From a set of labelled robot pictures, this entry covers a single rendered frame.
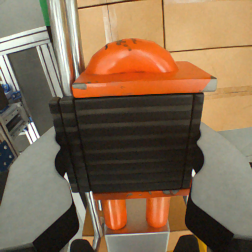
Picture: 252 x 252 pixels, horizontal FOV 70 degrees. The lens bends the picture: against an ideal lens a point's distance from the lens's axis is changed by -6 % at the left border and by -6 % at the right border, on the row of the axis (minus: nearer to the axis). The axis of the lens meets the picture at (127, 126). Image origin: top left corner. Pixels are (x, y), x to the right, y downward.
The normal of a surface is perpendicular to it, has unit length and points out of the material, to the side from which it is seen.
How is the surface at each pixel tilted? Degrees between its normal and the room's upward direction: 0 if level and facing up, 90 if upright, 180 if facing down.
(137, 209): 90
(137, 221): 90
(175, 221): 90
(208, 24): 0
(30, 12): 0
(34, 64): 0
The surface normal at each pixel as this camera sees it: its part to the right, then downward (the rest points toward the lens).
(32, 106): 0.03, 0.48
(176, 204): -0.06, -0.87
